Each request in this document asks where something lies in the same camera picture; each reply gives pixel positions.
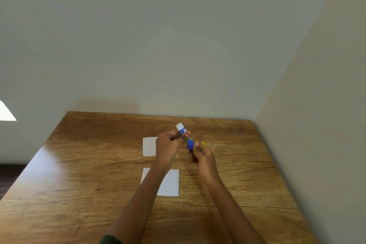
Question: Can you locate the person's right hand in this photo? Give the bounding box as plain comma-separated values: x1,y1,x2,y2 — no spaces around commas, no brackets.
189,141,220,185

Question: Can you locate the person's left hand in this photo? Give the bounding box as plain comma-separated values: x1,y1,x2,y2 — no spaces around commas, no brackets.
154,130,184,170

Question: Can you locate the blue glue stick white cap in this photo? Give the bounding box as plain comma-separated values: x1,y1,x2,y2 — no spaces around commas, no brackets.
176,123,195,151

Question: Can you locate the person's right forearm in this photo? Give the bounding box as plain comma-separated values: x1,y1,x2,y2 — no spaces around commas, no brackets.
204,177,268,244

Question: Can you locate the person's left forearm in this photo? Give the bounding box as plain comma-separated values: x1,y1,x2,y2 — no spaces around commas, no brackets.
106,163,173,244

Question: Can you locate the small white paper piece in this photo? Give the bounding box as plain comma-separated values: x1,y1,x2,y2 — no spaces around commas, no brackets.
142,136,158,157

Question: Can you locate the large white paper piece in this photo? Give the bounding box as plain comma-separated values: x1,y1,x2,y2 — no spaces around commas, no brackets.
140,167,180,197

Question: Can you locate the green sleeve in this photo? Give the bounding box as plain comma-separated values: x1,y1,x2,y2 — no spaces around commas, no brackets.
99,234,124,244

